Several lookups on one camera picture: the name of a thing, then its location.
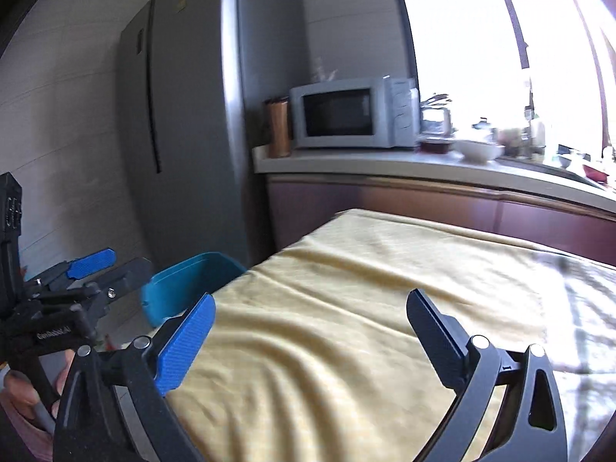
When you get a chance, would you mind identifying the blue plastic trash bin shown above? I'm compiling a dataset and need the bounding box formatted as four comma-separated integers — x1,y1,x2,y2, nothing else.
140,251,246,328

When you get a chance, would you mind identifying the kitchen counter cabinet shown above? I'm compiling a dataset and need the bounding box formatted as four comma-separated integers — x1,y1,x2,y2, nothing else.
253,146,615,265

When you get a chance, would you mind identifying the person's left hand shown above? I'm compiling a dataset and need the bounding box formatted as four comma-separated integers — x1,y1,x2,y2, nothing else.
4,349,75,421

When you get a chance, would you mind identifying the white grey printed cloth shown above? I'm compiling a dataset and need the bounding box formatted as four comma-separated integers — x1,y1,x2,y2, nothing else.
531,253,615,461

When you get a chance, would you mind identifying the yellow checkered tablecloth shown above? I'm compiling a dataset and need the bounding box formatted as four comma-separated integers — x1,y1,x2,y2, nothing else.
168,210,573,461

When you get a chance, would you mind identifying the white ceramic bowl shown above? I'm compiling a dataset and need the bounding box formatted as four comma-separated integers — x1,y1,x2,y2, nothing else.
454,140,504,164

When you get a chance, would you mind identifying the white electric kettle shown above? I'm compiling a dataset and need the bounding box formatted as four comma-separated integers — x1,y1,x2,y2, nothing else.
421,106,452,138

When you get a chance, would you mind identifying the grey refrigerator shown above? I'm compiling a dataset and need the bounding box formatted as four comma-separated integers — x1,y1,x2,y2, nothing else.
116,0,310,268

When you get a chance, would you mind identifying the white microwave oven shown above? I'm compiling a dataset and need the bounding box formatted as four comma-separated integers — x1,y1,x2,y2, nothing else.
289,76,421,149

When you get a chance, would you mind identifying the copper thermos tumbler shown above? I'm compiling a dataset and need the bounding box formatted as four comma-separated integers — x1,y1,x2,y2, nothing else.
265,97,291,159

